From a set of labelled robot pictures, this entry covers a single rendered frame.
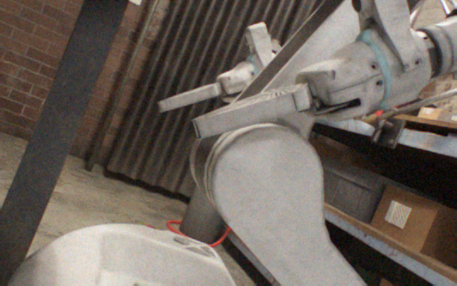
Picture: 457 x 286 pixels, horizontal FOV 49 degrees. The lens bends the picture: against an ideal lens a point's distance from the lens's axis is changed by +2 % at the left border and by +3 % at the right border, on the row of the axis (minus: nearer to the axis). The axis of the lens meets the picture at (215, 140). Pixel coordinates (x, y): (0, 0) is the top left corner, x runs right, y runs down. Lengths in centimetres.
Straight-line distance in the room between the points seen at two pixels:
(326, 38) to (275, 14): 280
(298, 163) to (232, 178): 9
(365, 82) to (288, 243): 27
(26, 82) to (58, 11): 52
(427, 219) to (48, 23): 270
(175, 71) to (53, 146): 221
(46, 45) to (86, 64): 251
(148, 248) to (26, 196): 32
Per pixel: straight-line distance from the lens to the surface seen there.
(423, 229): 169
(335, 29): 74
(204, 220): 258
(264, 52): 97
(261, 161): 65
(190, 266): 93
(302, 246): 70
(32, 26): 359
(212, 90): 93
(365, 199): 191
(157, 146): 332
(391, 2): 56
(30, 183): 111
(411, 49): 54
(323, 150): 231
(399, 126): 180
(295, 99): 49
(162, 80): 327
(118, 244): 90
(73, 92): 108
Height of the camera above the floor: 60
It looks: 2 degrees down
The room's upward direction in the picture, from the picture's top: 22 degrees clockwise
